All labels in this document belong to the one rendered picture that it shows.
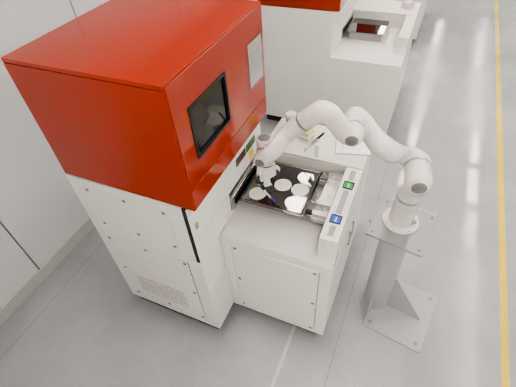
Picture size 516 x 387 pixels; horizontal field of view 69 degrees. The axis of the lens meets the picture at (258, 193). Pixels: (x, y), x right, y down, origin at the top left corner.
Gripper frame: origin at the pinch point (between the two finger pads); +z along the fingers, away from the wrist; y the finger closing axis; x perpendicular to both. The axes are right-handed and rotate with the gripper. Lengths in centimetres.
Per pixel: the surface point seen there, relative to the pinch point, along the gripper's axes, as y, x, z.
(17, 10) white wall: 74, -149, -71
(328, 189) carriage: -31.4, 14.9, 10.7
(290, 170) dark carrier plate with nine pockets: -22.4, -9.0, 8.7
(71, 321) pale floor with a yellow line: 133, -55, 98
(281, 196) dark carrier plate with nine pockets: -5.6, 5.0, 8.7
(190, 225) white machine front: 50, 13, -13
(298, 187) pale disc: -17.2, 5.3, 8.6
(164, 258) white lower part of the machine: 64, -7, 24
